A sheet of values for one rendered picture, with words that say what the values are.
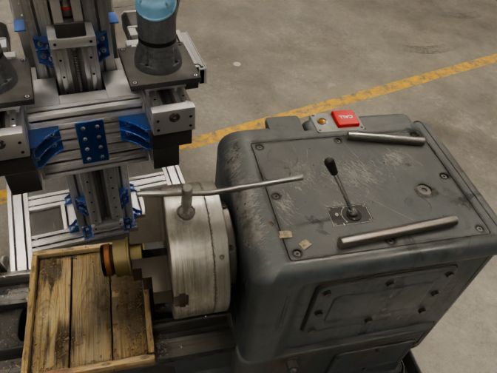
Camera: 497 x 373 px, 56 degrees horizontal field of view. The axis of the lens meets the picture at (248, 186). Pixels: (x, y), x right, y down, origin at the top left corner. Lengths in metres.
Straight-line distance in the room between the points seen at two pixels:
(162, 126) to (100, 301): 0.55
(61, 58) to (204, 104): 1.87
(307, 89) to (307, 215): 2.66
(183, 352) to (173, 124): 0.68
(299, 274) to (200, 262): 0.21
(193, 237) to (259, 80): 2.73
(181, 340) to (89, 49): 0.91
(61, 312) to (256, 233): 0.58
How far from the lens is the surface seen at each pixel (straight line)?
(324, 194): 1.06
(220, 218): 1.01
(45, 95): 1.64
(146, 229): 1.11
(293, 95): 3.54
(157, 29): 1.46
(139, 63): 1.54
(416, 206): 1.12
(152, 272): 1.07
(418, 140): 1.27
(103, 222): 2.14
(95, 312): 1.30
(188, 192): 0.94
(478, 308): 2.69
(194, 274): 1.00
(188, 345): 1.26
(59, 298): 1.34
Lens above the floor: 2.01
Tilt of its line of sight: 46 degrees down
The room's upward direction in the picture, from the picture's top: 8 degrees clockwise
